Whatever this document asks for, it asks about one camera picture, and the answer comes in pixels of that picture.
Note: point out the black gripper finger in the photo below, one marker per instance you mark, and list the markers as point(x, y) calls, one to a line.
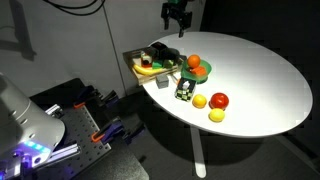
point(165, 24)
point(181, 32)

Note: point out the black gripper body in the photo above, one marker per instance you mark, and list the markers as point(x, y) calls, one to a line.
point(176, 9)

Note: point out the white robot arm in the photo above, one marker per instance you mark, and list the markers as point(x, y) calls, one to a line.
point(38, 146)

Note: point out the black box in tray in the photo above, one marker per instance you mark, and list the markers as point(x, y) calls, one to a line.
point(160, 51)

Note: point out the orange fruit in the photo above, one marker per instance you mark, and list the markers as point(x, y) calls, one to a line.
point(193, 61)

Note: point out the green block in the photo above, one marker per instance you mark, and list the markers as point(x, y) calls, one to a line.
point(157, 64)

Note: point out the orange block in bowl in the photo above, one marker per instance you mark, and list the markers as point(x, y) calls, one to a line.
point(199, 71)

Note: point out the red white toy block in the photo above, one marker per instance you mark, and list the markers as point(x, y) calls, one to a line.
point(146, 60)

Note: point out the green bowl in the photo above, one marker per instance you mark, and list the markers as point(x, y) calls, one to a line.
point(186, 73)

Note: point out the wooden tray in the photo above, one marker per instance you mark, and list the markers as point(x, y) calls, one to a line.
point(133, 57)

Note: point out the yellow banana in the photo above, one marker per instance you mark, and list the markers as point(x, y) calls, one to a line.
point(145, 71)

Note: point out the grey cube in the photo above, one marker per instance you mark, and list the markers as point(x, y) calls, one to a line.
point(162, 81)

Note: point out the yellow lemon upper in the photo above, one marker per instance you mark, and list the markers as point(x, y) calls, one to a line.
point(199, 101)

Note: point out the yellow lemon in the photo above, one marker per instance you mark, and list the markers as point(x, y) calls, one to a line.
point(199, 101)
point(216, 115)

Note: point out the red tomato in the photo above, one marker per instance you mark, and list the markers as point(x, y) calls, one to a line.
point(219, 100)

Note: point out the yellow lemon lower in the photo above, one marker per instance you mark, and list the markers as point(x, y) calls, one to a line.
point(216, 115)

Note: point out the purple clamp upper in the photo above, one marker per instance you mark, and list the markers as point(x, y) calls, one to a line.
point(89, 93)

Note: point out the purple clamp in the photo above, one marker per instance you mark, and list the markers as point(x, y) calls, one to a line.
point(114, 128)
point(89, 93)

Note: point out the purple clamp lower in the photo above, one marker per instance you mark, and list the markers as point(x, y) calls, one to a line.
point(114, 128)

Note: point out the white table leg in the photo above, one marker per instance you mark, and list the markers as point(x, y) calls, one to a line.
point(199, 163)

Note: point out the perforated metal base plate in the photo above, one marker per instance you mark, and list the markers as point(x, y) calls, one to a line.
point(80, 125)

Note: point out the aluminium rail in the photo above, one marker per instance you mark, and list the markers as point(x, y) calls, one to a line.
point(62, 152)

